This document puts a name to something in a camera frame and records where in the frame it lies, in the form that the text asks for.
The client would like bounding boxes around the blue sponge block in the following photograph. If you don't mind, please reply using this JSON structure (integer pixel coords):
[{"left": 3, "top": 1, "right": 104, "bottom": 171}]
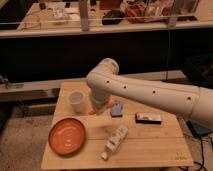
[{"left": 110, "top": 102, "right": 123, "bottom": 117}]

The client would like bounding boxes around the white ceramic cup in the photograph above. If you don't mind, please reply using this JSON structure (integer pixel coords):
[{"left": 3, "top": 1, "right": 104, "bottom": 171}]
[{"left": 69, "top": 91, "right": 85, "bottom": 113}]

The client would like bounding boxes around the wooden table board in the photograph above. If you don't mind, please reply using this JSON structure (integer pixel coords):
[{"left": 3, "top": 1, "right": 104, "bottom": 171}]
[{"left": 41, "top": 82, "right": 193, "bottom": 170}]

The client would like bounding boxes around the background workbench shelf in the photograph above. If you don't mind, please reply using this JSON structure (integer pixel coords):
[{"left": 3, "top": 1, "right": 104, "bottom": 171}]
[{"left": 0, "top": 0, "right": 213, "bottom": 39}]

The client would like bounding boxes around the black foot pedal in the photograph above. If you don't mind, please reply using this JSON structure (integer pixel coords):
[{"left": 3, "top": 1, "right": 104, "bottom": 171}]
[{"left": 186, "top": 121, "right": 212, "bottom": 138}]

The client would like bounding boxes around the orange pepper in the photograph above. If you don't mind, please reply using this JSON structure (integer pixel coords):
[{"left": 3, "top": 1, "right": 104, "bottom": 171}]
[{"left": 88, "top": 99, "right": 115, "bottom": 115}]

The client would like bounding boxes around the orange plate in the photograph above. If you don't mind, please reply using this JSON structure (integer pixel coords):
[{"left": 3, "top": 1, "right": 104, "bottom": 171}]
[{"left": 48, "top": 118, "right": 86, "bottom": 156}]

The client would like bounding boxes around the red object on shelf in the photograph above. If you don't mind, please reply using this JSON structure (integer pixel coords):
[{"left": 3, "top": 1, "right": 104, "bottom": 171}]
[{"left": 125, "top": 3, "right": 146, "bottom": 23}]

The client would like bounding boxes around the metal rail beam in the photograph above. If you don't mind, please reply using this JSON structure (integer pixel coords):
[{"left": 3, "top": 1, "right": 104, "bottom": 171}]
[{"left": 0, "top": 70, "right": 186, "bottom": 103}]

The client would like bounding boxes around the black bag on shelf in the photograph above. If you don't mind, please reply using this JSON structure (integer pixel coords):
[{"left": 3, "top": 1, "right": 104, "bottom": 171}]
[{"left": 102, "top": 10, "right": 124, "bottom": 25}]

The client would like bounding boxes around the clear plastic bottle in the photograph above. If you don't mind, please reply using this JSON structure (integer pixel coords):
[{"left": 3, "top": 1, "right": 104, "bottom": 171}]
[{"left": 101, "top": 125, "right": 128, "bottom": 161}]

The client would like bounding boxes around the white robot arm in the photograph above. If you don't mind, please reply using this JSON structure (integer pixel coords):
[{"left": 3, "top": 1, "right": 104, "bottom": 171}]
[{"left": 86, "top": 58, "right": 213, "bottom": 129}]

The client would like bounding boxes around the black rectangular box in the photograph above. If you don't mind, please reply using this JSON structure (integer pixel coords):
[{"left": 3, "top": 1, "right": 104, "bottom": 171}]
[{"left": 135, "top": 112, "right": 162, "bottom": 124}]

